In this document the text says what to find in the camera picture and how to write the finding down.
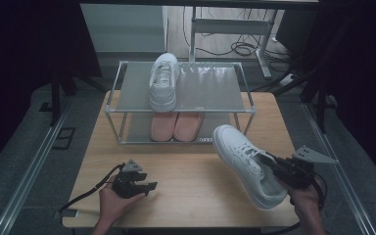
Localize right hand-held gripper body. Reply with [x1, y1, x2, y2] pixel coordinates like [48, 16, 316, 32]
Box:
[272, 145, 340, 190]

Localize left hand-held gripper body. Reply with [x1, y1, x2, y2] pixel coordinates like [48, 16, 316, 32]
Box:
[112, 159, 144, 199]

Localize white sneaker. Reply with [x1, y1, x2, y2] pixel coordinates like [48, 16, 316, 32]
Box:
[211, 123, 289, 211]
[148, 52, 181, 113]

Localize pink slipper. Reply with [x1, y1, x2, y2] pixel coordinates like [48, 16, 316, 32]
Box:
[173, 112, 206, 143]
[150, 112, 179, 142]

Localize grey metal shoe rack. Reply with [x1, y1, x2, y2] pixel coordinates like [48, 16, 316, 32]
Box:
[104, 60, 258, 145]

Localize person's left hand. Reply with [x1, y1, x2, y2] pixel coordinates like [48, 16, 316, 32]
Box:
[98, 184, 146, 226]

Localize person's right hand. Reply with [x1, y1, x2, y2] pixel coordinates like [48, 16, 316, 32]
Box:
[288, 177, 326, 212]

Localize black stand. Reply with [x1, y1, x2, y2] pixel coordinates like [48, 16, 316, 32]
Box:
[272, 65, 341, 134]
[38, 65, 107, 127]

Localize white power strip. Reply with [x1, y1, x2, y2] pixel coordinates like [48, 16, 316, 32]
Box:
[278, 72, 299, 87]

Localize dark box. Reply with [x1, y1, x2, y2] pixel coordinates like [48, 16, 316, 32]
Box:
[275, 9, 319, 58]

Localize grey cabinet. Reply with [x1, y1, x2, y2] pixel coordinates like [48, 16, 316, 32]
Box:
[79, 3, 169, 62]

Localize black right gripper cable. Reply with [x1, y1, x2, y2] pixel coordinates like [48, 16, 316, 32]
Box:
[263, 171, 328, 235]

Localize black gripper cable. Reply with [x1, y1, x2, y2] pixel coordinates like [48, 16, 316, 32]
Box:
[263, 171, 328, 235]
[58, 163, 125, 213]

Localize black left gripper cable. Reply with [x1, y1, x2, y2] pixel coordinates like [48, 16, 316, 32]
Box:
[58, 163, 125, 213]

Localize metal floor rail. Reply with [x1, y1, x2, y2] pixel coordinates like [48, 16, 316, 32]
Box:
[302, 102, 376, 235]
[0, 97, 73, 235]

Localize black floor cables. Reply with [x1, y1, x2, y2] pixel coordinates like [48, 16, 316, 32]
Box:
[181, 6, 292, 64]

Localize white desk frame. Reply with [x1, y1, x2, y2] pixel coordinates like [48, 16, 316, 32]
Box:
[188, 6, 279, 80]

